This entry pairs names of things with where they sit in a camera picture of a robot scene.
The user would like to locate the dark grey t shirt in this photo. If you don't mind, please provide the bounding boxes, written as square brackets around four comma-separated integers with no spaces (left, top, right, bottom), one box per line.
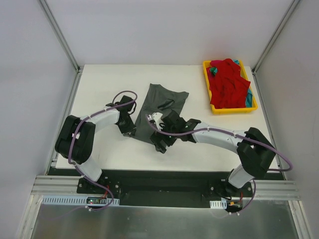
[131,84,189,143]

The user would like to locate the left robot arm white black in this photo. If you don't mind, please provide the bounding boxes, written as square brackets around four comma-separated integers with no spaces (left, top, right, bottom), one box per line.
[55,95,136,194]

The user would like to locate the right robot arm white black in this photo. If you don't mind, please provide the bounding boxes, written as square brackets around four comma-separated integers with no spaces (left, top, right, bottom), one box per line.
[146,111,276,197]

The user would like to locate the red t shirt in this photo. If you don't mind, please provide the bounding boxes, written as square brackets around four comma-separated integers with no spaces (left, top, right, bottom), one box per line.
[208,58,251,110]

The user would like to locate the magenta t shirt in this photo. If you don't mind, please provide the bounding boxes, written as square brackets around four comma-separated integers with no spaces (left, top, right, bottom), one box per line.
[210,60,222,67]

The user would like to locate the teal t shirt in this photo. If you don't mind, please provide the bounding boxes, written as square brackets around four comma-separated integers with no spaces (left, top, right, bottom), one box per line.
[208,59,254,108]

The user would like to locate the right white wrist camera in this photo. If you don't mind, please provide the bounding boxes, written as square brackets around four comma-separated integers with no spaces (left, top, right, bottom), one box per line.
[147,112,163,125]

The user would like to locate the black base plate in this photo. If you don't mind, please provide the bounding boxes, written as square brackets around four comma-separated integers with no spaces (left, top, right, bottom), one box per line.
[76,170,253,208]

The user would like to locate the left white cable duct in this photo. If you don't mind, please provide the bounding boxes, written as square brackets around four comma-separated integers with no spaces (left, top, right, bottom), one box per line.
[42,195,120,207]

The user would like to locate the white cable duct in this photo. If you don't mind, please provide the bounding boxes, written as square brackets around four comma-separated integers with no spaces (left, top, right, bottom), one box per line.
[42,195,120,207]
[209,199,227,210]

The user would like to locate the right white cable duct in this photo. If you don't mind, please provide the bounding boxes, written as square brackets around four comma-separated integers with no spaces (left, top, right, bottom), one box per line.
[209,199,227,210]

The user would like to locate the front aluminium rail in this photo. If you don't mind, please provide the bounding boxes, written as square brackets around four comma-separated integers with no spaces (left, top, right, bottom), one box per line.
[31,175,301,201]

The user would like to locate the left aluminium frame post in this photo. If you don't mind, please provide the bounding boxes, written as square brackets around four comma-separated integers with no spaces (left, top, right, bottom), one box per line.
[37,0,81,73]

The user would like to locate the aluminium frame post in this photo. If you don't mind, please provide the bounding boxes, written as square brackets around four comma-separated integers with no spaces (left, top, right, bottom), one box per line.
[37,0,81,73]
[252,0,302,75]

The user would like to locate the right aluminium frame post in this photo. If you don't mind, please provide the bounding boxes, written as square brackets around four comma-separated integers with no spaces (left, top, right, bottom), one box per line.
[252,0,302,75]

